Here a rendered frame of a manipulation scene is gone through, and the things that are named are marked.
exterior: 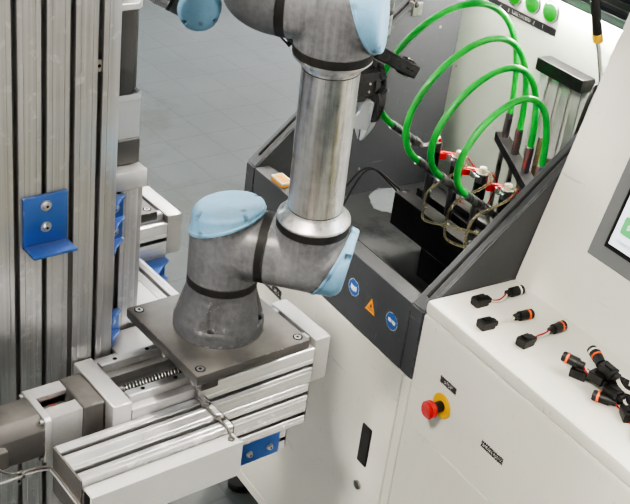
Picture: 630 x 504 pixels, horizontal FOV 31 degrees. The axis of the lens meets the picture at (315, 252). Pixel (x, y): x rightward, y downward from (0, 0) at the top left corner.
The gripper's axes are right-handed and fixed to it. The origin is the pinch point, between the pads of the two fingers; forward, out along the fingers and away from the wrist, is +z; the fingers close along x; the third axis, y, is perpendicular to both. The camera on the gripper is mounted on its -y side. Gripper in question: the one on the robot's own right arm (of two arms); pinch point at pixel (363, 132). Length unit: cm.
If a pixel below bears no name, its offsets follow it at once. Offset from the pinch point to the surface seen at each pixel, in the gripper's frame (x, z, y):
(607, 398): 62, 23, -12
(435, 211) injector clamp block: -5.8, 24.9, -27.0
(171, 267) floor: -150, 123, -39
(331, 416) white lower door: 0, 70, -3
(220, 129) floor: -251, 123, -111
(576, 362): 53, 22, -12
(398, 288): 13.8, 27.9, -3.6
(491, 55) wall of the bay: -30, 1, -57
